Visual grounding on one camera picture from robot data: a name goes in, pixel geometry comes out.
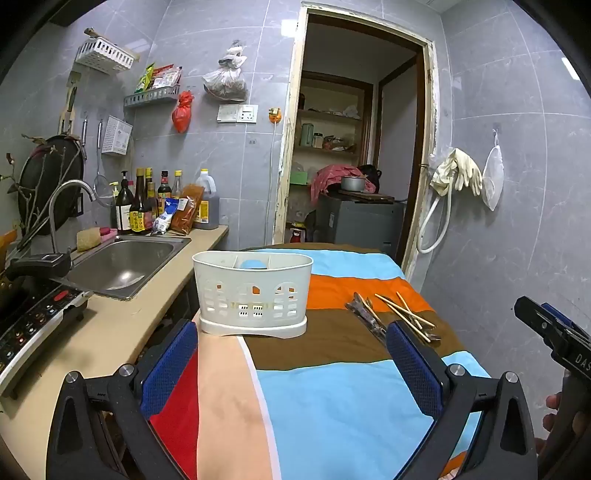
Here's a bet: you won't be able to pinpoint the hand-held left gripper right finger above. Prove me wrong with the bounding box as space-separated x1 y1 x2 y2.
385 318 539 480

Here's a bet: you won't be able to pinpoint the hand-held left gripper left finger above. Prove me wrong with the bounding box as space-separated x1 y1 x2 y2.
45 318 199 480

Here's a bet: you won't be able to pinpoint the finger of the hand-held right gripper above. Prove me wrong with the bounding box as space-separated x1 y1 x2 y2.
541 302 578 331
514 296 562 345

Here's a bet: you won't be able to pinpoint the metal fork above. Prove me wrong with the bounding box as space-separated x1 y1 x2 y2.
353 292 389 340

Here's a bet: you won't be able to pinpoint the metal spoon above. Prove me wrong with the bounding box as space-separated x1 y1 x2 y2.
346 300 387 342

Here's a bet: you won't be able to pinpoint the white plastic utensil holder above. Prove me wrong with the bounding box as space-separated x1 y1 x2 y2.
192 250 315 340

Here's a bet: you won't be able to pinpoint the person's right hand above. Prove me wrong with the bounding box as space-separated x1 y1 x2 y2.
534 393 565 457

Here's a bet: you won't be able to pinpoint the colourful striped blanket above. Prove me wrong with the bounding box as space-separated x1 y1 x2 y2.
148 242 490 480

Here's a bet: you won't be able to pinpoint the stainless steel sink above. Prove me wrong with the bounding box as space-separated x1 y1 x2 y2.
55 235 192 301

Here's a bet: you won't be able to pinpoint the black induction cooker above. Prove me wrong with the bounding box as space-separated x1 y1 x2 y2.
0 284 93 398

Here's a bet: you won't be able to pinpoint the white mesh bag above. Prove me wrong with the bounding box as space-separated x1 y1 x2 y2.
481 129 505 212

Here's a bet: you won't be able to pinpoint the blue white seasoning packet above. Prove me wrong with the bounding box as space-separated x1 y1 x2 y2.
152 198 181 234

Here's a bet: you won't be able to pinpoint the grey washing machine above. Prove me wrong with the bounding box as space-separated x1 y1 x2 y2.
316 191 407 257

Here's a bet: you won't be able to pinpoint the yellow sponge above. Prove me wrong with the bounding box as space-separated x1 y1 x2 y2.
76 227 102 252

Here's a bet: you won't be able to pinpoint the soy sauce bottle yellow label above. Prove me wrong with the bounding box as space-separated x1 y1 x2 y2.
130 168 154 233

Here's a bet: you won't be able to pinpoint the brown snack packet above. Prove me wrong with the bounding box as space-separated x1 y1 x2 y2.
170 184 205 236

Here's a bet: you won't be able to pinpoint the black frying pan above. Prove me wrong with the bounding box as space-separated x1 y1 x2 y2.
0 253 73 324

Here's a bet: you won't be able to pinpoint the cream rubber gloves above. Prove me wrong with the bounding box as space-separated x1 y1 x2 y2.
429 148 483 197

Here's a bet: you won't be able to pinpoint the large cooking oil jug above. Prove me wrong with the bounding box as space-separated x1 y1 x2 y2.
191 168 221 230

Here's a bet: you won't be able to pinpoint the dark sauce bottle yellow cap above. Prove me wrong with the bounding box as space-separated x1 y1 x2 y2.
144 167 158 217

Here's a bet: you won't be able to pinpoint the dark sauce bottle red label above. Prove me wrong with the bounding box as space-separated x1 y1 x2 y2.
157 171 173 215

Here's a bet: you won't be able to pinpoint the hanging metal strainer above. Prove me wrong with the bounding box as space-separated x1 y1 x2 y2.
95 120 116 206

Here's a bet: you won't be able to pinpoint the black bag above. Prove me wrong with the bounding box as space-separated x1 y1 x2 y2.
358 165 383 192

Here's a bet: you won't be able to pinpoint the red cloth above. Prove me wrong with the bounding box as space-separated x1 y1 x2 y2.
310 164 370 200

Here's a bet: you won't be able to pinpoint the curved metal faucet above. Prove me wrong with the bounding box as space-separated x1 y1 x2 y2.
48 180 97 252

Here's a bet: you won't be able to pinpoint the hanging black wok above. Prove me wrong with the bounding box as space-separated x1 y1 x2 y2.
16 134 86 236

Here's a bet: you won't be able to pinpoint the red plastic bag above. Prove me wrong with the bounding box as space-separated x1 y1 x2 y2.
172 90 194 134

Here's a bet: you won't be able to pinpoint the wooden shelf unit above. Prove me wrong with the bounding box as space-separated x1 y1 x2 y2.
291 71 375 188

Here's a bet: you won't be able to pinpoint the hanging knife with wooden sheath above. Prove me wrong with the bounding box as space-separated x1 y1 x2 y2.
58 71 83 137

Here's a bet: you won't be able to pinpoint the yellow green snack packet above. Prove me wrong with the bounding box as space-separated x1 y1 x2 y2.
135 64 155 93

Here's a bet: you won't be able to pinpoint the red seasoning packets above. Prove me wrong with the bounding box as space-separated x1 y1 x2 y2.
151 65 183 89

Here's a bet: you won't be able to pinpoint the clear plastic bag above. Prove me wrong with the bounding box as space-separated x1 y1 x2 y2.
202 41 249 101

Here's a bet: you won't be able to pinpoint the white hose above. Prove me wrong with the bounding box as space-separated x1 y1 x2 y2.
417 185 453 254

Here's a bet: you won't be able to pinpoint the white perforated wall box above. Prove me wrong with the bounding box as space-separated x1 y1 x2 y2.
100 115 134 155

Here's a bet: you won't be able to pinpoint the wooden door frame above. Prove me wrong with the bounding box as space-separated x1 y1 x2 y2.
272 2 439 278

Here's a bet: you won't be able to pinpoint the grey wall shelf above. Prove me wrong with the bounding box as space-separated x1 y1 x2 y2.
124 85 180 109

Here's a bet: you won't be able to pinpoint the white wall basket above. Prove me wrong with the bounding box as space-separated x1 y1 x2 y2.
75 39 136 75

